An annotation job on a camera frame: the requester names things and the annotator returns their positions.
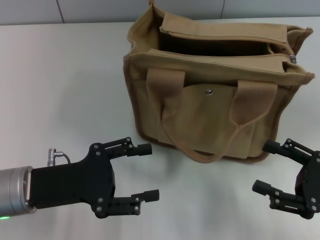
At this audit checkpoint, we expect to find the silver left arm cable connector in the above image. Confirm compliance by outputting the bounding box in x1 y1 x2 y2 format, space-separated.
47 147 73 166

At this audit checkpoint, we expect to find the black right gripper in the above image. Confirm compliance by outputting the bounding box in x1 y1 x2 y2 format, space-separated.
251 138 320 220

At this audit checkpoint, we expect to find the khaki canvas food bag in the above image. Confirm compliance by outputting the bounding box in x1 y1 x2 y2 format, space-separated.
123 0 315 165

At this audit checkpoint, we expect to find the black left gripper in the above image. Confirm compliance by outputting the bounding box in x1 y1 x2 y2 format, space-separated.
29 136 160 219

